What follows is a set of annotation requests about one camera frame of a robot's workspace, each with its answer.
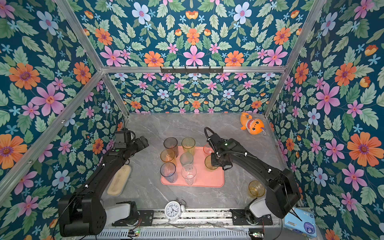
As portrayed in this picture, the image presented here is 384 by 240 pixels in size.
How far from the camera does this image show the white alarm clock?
73cm

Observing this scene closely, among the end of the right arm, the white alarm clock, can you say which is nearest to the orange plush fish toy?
the end of the right arm

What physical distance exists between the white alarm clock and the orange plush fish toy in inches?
25.5

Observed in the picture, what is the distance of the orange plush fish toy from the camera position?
3.39ft

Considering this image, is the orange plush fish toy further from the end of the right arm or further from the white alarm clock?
the white alarm clock
